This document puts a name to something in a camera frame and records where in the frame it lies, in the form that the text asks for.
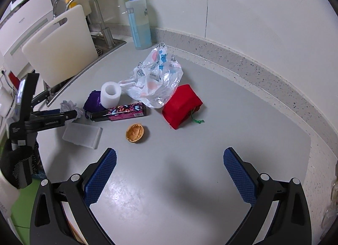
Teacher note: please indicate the white paper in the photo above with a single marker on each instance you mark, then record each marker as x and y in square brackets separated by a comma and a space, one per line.
[69, 106]

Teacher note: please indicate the white appliance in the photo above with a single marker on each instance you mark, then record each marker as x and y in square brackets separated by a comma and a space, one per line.
[21, 39]

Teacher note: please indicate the translucent plastic box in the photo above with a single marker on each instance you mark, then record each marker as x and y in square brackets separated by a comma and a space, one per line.
[81, 135]

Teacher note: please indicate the crumpled printed plastic bag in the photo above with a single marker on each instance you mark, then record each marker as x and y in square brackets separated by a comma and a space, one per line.
[154, 78]

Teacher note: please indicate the purple velvet pouch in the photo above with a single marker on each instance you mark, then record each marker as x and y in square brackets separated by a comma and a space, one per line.
[92, 102]

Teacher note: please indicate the person's left forearm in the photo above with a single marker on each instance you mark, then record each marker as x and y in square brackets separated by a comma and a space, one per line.
[6, 195]

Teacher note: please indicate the walnut shell half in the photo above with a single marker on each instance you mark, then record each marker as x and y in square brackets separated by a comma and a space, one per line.
[135, 133]

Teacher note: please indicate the white cutting board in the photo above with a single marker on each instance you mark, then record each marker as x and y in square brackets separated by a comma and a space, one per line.
[62, 47]

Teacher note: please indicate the clear glass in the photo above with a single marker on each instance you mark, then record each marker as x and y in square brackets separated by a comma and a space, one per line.
[331, 202]

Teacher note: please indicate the steel sink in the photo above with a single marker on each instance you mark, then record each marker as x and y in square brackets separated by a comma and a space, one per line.
[111, 44]

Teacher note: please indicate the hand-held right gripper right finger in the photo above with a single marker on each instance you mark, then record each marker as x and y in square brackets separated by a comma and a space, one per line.
[239, 176]

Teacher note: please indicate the thin chrome faucet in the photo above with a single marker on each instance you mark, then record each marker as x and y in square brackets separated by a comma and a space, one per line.
[59, 3]

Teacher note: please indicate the white tape roll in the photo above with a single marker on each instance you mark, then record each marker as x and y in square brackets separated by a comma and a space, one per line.
[111, 94]

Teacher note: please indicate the red object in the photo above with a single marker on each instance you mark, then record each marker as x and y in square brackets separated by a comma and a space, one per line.
[13, 78]

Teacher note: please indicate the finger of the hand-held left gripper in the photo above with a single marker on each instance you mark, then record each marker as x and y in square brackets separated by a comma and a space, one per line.
[56, 114]
[52, 123]

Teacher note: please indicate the colourful patterned black tube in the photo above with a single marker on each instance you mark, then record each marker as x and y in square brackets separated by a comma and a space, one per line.
[124, 110]

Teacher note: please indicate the red cloth pouch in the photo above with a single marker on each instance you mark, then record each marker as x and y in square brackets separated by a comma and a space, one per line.
[182, 106]

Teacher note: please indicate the clear bottle blue liquid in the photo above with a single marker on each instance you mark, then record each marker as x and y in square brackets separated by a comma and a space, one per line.
[138, 20]

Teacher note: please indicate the tall steel faucet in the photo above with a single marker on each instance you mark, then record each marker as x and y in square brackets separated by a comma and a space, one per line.
[104, 26]

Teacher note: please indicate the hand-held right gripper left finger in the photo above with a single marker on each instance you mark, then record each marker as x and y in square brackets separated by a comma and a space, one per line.
[101, 176]

